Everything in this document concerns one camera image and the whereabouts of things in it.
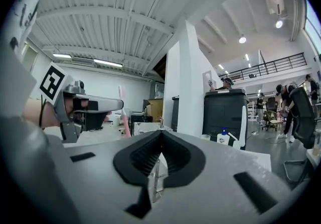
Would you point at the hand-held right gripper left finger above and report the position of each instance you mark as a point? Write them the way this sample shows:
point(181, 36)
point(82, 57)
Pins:
point(100, 167)

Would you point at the ceiling air conditioner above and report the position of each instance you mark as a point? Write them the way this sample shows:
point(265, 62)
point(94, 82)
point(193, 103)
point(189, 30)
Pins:
point(82, 61)

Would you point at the black wrist band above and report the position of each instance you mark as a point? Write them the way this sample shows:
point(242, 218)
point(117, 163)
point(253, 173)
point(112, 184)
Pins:
point(41, 113)

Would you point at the black office chair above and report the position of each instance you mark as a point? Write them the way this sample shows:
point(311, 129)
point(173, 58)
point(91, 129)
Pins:
point(303, 117)

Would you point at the white pump bottle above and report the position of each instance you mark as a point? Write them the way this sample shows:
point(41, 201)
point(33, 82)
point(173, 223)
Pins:
point(222, 138)

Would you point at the cardboard box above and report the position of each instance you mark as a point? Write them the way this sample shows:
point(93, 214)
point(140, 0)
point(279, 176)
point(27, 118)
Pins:
point(155, 110)

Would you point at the round ceiling lamp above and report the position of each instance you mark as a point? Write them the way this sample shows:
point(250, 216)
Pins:
point(279, 24)
point(242, 39)

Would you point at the fluorescent tube light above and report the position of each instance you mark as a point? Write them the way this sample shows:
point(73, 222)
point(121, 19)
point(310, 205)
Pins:
point(62, 55)
point(107, 63)

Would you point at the pink toothbrush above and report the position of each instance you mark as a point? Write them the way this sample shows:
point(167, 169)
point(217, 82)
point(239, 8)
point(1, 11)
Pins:
point(126, 123)

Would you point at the translucent cup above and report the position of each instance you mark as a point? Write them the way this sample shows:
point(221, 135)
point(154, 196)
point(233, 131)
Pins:
point(205, 137)

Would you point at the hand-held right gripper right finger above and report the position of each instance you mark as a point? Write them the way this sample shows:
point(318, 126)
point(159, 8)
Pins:
point(215, 180)

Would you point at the person's white shirt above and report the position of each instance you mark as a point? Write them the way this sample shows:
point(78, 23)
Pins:
point(17, 17)

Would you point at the white power strip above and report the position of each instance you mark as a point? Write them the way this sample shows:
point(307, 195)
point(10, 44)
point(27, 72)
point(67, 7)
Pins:
point(254, 133)

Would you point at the black metal railing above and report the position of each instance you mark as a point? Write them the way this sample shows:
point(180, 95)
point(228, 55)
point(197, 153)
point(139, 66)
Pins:
point(270, 66)

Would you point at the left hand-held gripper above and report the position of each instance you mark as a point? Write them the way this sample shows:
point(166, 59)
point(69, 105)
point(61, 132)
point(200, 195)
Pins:
point(51, 82)

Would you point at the person's left hand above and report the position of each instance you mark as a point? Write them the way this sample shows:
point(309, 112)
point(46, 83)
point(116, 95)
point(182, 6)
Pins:
point(69, 107)

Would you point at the person's left forearm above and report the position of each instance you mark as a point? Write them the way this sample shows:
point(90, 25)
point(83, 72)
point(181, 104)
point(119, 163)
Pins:
point(32, 112)

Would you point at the white sign board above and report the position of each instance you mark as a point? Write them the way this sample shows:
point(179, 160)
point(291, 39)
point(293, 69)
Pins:
point(207, 80)

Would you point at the white plastic stand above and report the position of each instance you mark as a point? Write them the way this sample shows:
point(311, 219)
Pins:
point(242, 127)

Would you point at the large black bin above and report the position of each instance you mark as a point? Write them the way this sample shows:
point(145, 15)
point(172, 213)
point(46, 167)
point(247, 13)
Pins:
point(223, 115)

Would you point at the wicker chair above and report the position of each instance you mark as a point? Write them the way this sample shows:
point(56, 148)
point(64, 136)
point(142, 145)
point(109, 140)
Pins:
point(272, 120)

